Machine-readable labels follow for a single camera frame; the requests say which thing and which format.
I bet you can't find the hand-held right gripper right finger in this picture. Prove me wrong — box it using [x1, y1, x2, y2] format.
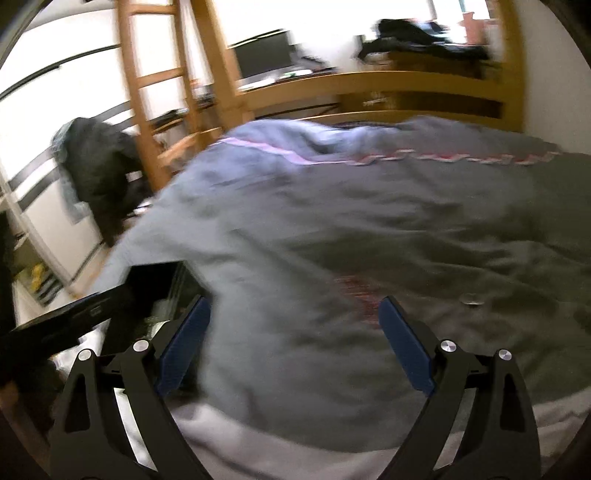
[378, 295, 542, 480]

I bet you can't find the pink bead bracelet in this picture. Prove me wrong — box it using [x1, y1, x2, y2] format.
[332, 274, 385, 329]

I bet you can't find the grey white striped duvet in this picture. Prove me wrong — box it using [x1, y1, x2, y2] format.
[92, 115, 591, 468]

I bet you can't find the white sliding wardrobe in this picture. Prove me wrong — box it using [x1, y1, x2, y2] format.
[0, 9, 139, 288]

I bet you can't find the black computer monitor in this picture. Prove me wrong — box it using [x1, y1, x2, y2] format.
[228, 30, 296, 80]

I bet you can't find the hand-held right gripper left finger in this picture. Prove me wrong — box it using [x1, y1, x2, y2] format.
[47, 295, 212, 480]

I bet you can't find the black puffer jacket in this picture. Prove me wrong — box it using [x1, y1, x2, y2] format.
[65, 117, 154, 246]

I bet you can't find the light blue shirt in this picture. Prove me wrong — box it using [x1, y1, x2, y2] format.
[52, 124, 89, 225]

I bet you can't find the black storage box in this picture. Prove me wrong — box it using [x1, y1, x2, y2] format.
[8, 261, 207, 370]

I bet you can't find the pile of dark clothes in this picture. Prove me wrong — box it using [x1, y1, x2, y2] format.
[360, 18, 491, 62]

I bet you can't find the dark desk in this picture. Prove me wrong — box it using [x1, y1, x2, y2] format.
[152, 65, 339, 131]

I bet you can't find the wooden bed frame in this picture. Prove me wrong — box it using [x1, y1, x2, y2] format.
[191, 0, 528, 136]

